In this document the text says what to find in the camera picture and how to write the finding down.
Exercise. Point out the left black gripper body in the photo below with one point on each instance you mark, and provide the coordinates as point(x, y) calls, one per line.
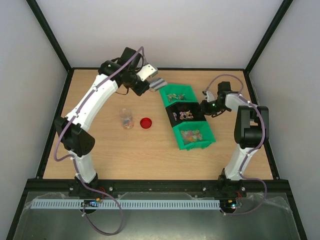
point(138, 90)

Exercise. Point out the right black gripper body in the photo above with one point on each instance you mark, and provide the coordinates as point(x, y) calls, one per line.
point(206, 107)

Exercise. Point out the metal scoop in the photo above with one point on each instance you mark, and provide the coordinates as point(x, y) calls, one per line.
point(156, 84)

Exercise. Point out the black bin with swirl lollipops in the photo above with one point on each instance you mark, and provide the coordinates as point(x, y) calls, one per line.
point(184, 112)

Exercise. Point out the clear plastic cup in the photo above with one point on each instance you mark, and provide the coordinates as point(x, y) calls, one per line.
point(126, 118)

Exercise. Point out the green bin with lollipops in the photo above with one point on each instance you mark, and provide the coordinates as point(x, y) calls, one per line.
point(176, 93)

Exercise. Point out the green bin with gummies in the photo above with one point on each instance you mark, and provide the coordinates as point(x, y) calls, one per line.
point(193, 135)

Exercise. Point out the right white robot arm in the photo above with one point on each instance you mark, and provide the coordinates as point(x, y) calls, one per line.
point(251, 130)

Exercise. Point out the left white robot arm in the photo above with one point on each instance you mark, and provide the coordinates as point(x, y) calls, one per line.
point(73, 129)

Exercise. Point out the red round lid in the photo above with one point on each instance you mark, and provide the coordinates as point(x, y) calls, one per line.
point(145, 123)

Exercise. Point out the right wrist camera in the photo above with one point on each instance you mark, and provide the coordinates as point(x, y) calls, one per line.
point(209, 97)

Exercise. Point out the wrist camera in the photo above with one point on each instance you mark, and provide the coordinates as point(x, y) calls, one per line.
point(209, 97)
point(147, 71)

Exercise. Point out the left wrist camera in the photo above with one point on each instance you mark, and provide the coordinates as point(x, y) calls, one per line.
point(147, 71)

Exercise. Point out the black aluminium rail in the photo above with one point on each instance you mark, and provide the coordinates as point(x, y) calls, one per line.
point(195, 188)

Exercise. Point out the light blue cable duct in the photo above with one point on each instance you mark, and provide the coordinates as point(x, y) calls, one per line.
point(125, 204)

